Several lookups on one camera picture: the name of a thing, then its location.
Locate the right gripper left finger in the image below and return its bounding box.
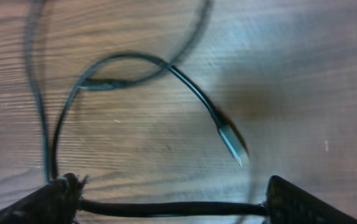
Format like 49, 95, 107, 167
0, 173, 88, 224

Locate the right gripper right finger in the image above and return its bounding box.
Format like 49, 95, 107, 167
265, 175, 357, 224

